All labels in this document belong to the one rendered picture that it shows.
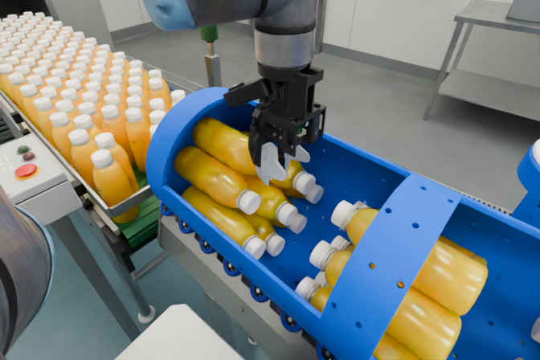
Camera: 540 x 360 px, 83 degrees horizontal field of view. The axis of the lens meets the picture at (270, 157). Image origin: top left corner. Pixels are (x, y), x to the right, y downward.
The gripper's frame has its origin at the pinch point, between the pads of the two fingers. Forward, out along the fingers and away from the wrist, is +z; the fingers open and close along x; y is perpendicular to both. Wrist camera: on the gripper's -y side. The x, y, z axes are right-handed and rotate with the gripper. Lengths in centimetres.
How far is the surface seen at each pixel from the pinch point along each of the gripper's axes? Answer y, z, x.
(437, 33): -68, 59, 331
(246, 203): -0.3, 3.4, -6.4
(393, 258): 24.0, -5.8, -7.4
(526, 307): 40.5, 12.2, 12.5
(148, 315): -62, 111, -19
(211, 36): -59, -4, 35
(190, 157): -15.8, 1.3, -6.4
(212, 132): -14.0, -2.9, -1.6
